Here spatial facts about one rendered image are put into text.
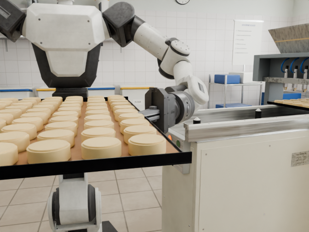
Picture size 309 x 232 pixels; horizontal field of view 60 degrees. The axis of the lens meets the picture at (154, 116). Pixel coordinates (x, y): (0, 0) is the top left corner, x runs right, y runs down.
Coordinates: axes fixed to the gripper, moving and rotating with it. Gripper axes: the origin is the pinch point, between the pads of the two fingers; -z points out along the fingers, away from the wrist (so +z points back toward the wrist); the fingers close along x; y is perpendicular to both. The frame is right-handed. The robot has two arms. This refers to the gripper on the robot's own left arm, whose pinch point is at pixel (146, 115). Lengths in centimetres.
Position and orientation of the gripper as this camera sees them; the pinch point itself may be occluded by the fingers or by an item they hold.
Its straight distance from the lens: 62.4
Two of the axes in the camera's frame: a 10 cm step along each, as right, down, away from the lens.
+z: 5.3, -1.5, 8.3
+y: 8.5, 0.9, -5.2
